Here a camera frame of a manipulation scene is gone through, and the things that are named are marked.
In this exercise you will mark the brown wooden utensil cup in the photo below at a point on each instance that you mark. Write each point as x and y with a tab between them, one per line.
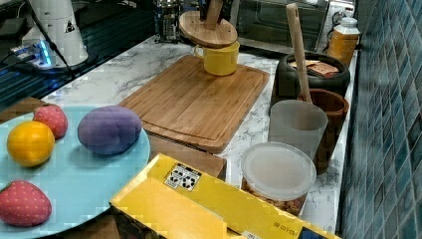
331	126

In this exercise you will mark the pink plush strawberry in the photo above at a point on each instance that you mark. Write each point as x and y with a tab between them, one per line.
24	204
54	117

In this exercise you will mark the bamboo cutting board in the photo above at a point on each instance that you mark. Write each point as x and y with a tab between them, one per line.
189	105

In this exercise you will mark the translucent plastic cup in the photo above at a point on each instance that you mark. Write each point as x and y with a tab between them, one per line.
299	124

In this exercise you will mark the orange toy fruit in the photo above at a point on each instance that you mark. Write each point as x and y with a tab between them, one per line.
30	143

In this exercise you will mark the yellow cereal box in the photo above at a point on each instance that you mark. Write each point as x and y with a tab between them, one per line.
178	201

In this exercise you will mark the plastic container with cereal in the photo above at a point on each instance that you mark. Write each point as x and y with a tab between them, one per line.
279	174

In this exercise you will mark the toaster oven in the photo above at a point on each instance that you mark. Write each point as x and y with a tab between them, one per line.
263	24

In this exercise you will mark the round wooden lid with knob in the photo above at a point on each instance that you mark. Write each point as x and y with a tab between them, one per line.
210	32

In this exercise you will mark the pink plush strawberry front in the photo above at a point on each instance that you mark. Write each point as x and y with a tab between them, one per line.
24	204

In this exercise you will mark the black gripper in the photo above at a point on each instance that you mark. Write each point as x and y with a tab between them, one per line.
225	12

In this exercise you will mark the orange bottle white cap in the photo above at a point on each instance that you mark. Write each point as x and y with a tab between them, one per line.
343	40

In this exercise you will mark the yellow mug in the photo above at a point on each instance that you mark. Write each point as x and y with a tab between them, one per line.
219	62

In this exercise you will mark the purple plush fruit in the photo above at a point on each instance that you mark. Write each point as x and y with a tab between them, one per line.
109	130

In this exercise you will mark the wooden spoon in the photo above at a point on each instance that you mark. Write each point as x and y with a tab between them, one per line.
299	51

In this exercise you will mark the light blue plate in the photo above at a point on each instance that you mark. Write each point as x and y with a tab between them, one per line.
78	182

